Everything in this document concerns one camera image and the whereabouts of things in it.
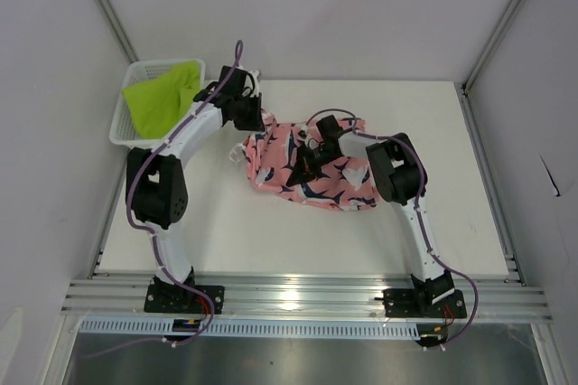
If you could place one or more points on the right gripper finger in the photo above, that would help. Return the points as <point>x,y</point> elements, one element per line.
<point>325,172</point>
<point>301,172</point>

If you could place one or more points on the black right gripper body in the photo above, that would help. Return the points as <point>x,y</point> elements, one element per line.
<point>319,157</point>

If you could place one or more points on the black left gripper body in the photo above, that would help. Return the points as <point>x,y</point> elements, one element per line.
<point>248,114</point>

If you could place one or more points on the pink shark print shorts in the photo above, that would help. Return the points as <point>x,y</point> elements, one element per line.
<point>294,162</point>

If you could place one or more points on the lime green shorts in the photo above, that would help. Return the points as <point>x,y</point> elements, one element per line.
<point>157,105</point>

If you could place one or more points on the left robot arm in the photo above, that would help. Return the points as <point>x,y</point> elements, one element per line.
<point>156,190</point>

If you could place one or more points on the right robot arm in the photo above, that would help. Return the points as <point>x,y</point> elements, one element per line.
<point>400,179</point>

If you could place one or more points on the white plastic basket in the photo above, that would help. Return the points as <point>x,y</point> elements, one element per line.
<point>122,132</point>

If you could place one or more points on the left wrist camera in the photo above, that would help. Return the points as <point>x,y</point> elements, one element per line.
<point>252,85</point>

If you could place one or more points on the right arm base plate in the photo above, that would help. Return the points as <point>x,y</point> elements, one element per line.
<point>409,303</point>

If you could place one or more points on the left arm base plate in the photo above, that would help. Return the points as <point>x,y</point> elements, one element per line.
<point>165,298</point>

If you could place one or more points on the left aluminium frame post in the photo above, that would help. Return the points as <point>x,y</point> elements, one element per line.
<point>117,29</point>

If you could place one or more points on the aluminium frame post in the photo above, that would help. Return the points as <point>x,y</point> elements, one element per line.
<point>489,48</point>
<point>117,29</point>

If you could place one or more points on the white slotted cable duct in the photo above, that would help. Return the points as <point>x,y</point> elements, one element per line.
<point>219,327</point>

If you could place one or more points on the aluminium mounting rail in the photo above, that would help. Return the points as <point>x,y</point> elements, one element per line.
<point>302,297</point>

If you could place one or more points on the right aluminium frame post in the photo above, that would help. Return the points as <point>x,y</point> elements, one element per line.
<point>489,48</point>

